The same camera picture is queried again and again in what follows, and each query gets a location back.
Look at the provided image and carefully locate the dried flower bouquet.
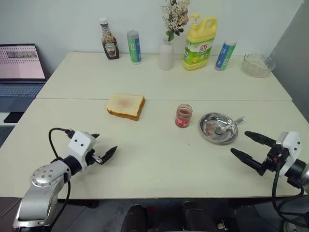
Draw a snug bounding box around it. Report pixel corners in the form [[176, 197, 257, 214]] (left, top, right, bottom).
[[161, 0, 191, 42]]

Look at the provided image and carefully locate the black phone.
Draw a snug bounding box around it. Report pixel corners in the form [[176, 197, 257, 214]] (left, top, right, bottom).
[[3, 112, 25, 124]]

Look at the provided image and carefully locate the toasted yellow bread slice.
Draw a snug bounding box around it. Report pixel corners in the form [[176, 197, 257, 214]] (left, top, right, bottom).
[[107, 96, 146, 121]]

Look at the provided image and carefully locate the metal spoon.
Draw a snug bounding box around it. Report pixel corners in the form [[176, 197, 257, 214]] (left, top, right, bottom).
[[214, 116, 246, 135]]

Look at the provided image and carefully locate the blue green cylinder canister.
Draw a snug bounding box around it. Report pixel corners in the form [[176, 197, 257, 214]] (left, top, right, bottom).
[[214, 40, 238, 72], [126, 30, 142, 65]]

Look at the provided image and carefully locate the dark rounded shape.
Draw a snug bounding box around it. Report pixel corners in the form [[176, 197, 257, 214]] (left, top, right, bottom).
[[181, 202, 206, 232], [124, 204, 148, 232]]

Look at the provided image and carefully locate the glass jar of red jam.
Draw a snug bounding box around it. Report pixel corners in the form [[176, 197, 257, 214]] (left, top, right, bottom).
[[175, 103, 193, 129]]

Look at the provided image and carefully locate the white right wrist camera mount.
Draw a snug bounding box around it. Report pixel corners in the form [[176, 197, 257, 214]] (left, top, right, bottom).
[[276, 131, 301, 177]]

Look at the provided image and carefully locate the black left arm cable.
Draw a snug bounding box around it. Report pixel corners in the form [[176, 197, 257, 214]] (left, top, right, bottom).
[[49, 128, 74, 213]]

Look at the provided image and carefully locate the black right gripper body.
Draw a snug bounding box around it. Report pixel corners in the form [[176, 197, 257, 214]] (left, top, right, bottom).
[[257, 142, 290, 177]]

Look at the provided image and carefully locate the round metal plate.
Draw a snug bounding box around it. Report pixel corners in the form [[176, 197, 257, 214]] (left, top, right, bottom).
[[199, 112, 239, 145]]

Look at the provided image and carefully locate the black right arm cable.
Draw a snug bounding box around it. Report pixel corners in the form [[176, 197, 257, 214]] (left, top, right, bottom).
[[272, 164, 305, 218]]

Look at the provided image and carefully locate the ketchup bottle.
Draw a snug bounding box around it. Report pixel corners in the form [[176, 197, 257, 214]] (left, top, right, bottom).
[[99, 17, 120, 60]]

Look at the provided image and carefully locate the clear glass bowl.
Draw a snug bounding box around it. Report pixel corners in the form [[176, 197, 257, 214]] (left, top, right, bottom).
[[242, 53, 276, 78]]

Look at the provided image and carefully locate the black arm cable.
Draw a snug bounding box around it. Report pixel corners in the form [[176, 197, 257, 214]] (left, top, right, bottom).
[[272, 164, 305, 218], [49, 128, 74, 213]]

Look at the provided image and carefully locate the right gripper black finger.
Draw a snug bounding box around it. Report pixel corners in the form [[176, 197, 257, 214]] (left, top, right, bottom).
[[230, 148, 263, 171], [244, 131, 276, 147]]

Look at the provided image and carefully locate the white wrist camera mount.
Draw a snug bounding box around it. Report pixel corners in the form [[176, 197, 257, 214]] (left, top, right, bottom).
[[276, 131, 301, 177], [67, 131, 96, 171]]

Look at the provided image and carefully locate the yellow detergent pump bottle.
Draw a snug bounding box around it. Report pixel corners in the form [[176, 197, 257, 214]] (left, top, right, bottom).
[[182, 13, 218, 71]]

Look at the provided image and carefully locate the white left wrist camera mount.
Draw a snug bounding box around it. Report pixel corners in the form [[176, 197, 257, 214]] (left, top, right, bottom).
[[67, 131, 96, 171]]

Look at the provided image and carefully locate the white ceramic vase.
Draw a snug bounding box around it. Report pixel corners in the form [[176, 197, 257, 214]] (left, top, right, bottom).
[[158, 38, 175, 71]]

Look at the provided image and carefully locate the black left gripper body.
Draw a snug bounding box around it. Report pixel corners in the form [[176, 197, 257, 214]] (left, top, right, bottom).
[[84, 148, 104, 167]]

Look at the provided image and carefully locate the open laptop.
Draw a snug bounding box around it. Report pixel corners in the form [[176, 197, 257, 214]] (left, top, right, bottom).
[[0, 43, 48, 114]]

